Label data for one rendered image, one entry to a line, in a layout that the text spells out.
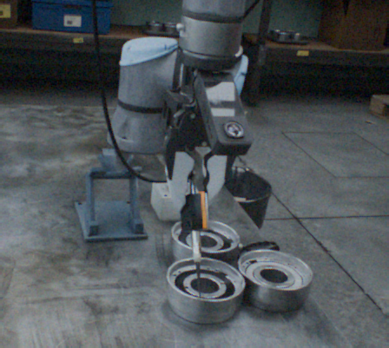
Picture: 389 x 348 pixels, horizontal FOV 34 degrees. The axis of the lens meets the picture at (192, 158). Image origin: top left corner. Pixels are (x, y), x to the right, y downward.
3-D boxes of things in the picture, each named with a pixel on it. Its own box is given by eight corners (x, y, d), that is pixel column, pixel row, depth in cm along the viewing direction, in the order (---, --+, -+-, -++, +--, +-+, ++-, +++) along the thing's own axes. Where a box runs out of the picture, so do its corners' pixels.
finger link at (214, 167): (211, 193, 91) (213, 133, 87) (225, 212, 85) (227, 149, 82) (190, 196, 90) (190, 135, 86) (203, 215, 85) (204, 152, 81)
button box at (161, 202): (200, 220, 109) (203, 194, 108) (160, 221, 107) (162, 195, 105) (187, 200, 116) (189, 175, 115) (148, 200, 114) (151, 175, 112)
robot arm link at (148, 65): (121, 88, 145) (127, 29, 140) (181, 96, 144) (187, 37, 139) (112, 103, 133) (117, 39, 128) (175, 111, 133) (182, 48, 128)
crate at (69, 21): (104, 25, 460) (106, -6, 452) (110, 36, 426) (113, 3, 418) (29, 19, 446) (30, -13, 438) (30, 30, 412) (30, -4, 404)
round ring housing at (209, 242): (176, 277, 91) (179, 252, 90) (162, 241, 101) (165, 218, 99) (245, 275, 94) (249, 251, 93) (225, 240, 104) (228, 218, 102)
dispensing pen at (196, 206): (194, 297, 79) (185, 166, 83) (184, 298, 83) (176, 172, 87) (210, 296, 80) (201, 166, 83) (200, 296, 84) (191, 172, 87)
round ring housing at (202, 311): (210, 338, 79) (214, 311, 78) (148, 302, 85) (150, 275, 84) (255, 305, 87) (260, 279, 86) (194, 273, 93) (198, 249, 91)
